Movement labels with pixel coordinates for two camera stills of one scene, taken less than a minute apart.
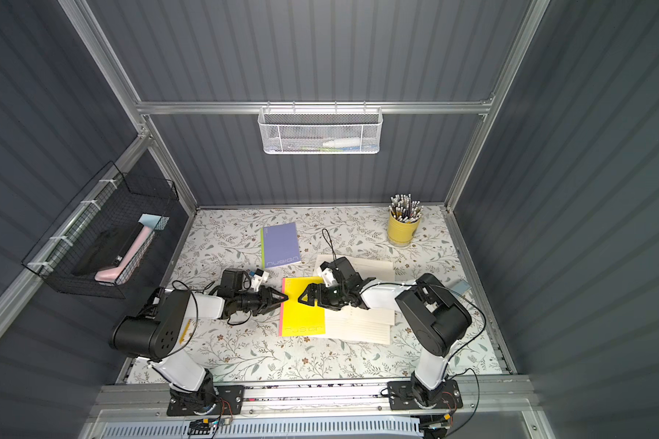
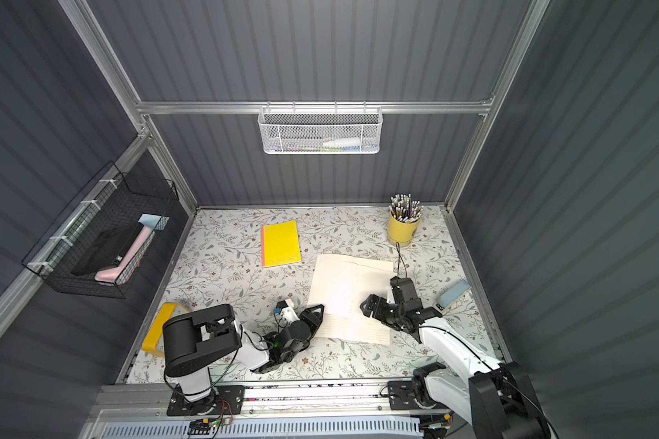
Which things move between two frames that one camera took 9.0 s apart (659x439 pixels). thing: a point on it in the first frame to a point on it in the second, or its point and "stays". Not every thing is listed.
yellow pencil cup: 400,233 stays
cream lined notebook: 361,325 stays
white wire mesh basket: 320,130 stays
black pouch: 107,251 stays
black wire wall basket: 100,241 stays
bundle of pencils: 404,208 stays
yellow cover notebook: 298,318 to 280,244
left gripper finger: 275,296 to 312,317
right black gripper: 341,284 to 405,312
